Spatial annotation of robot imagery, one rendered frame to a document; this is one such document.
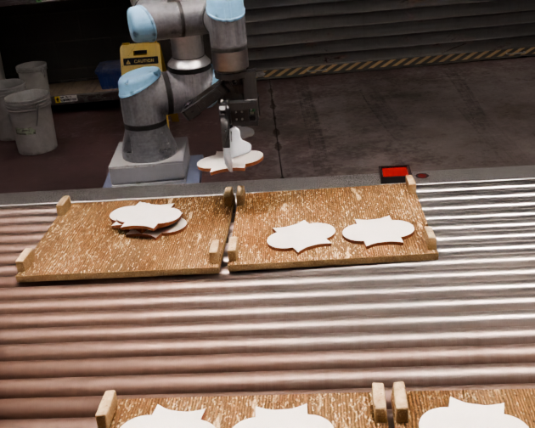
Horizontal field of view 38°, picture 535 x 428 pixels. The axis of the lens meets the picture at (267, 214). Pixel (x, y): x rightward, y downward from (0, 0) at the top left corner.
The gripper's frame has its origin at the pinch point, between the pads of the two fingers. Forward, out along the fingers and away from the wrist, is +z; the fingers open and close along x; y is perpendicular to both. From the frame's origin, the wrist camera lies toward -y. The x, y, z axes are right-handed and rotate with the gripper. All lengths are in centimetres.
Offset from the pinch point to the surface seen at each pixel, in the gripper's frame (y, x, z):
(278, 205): 9.7, 1.6, 12.1
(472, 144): 110, 280, 105
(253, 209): 4.2, 0.0, 12.2
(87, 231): -32.1, -7.0, 12.5
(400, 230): 35.3, -16.0, 11.1
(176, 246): -10.9, -16.5, 12.3
